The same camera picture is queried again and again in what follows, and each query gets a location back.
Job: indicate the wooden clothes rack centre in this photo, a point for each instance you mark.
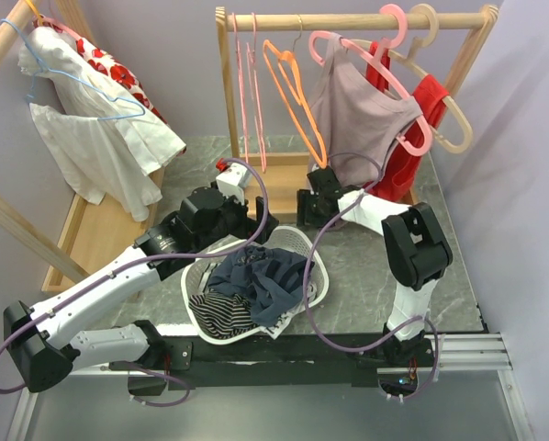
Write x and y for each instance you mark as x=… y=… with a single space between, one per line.
x=283 y=178

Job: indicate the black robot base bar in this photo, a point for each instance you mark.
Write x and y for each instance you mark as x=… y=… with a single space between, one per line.
x=289 y=360

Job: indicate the red floral white garment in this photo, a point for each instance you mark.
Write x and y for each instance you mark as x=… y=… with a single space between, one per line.
x=106 y=64

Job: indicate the mauve tank top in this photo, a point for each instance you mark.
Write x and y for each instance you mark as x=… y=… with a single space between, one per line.
x=358 y=123

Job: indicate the orange plastic hanger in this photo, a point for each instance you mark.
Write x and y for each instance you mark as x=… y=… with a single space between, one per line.
x=283 y=65

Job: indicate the pink wire hanger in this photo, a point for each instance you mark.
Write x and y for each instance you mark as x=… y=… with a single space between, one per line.
x=255 y=94
x=241 y=84

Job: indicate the pink plastic hanger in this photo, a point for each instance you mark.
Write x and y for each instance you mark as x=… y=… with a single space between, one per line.
x=375 y=61

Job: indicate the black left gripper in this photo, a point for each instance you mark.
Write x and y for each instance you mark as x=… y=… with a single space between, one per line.
x=248 y=226

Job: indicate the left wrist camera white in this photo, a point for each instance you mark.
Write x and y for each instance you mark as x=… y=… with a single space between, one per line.
x=232 y=180

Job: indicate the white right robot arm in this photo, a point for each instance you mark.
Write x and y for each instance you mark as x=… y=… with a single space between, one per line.
x=418 y=252

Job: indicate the wooden clothes rack left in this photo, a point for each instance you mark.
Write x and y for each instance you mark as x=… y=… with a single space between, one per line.
x=30 y=184

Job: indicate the white striped tank top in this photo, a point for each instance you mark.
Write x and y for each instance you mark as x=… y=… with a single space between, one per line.
x=282 y=322

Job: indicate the black striped tank top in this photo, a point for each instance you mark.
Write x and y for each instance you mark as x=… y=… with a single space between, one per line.
x=222 y=317

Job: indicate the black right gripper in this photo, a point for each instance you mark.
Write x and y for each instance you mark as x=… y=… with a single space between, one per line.
x=303 y=200

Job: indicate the white dress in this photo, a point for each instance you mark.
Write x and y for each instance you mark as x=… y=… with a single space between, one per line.
x=105 y=143

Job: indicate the navy blue tank top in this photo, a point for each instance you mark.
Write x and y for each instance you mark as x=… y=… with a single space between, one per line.
x=270 y=279

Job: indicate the white perforated plastic basket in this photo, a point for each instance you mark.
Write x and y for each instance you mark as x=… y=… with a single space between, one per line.
x=195 y=277

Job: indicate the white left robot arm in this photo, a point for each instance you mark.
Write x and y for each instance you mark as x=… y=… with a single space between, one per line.
x=49 y=340

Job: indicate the wooden clothes rack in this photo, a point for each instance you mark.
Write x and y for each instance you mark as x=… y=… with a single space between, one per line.
x=283 y=178
x=30 y=184

